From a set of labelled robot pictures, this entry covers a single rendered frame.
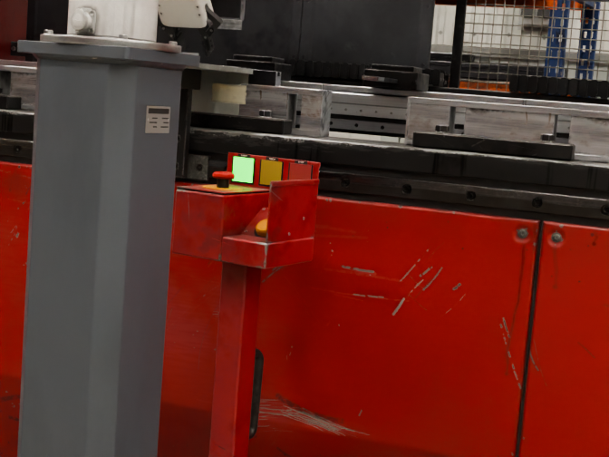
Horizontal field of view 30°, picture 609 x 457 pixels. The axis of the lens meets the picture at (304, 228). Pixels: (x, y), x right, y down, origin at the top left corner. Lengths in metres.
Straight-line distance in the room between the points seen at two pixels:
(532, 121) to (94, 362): 1.03
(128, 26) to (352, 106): 1.08
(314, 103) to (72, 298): 0.92
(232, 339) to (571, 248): 0.63
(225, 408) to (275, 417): 0.23
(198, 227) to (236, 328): 0.19
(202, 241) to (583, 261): 0.67
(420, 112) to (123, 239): 0.89
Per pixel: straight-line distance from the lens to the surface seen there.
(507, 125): 2.21
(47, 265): 1.56
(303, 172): 2.05
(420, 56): 2.79
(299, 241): 2.00
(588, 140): 2.19
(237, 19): 2.40
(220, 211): 1.96
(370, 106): 2.53
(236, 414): 2.07
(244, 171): 2.12
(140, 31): 1.55
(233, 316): 2.03
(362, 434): 2.23
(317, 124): 2.30
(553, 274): 2.09
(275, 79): 2.35
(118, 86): 1.50
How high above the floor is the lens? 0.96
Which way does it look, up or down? 7 degrees down
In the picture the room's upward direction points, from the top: 5 degrees clockwise
